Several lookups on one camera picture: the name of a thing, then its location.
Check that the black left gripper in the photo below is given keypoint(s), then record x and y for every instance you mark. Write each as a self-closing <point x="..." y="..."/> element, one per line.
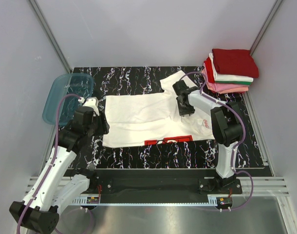
<point x="104" y="126"/>

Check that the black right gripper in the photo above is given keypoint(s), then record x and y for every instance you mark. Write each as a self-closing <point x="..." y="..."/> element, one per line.
<point x="182" y="112"/>

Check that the white t-shirt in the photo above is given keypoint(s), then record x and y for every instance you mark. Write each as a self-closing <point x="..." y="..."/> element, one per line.
<point x="135" y="119"/>

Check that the teal plastic bin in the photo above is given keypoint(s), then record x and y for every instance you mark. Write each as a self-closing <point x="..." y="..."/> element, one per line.
<point x="74" y="83"/>

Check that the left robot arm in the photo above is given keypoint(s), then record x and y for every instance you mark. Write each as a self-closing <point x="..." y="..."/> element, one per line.
<point x="40" y="209"/>

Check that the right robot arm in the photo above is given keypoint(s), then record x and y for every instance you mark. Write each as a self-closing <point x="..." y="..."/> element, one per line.
<point x="228" y="131"/>

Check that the pink folded shirt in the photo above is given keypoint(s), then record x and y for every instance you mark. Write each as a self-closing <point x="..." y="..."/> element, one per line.
<point x="226" y="88"/>

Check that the dark red folded shirt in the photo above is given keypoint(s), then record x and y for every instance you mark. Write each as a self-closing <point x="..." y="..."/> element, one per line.
<point x="235" y="62"/>

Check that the green folded shirt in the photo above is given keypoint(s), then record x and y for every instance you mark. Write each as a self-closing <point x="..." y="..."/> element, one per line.
<point x="234" y="82"/>

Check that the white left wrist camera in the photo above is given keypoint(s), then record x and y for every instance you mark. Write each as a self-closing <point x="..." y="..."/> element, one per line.
<point x="91" y="102"/>

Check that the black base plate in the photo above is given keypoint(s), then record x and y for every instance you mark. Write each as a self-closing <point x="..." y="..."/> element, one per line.
<point x="195" y="180"/>

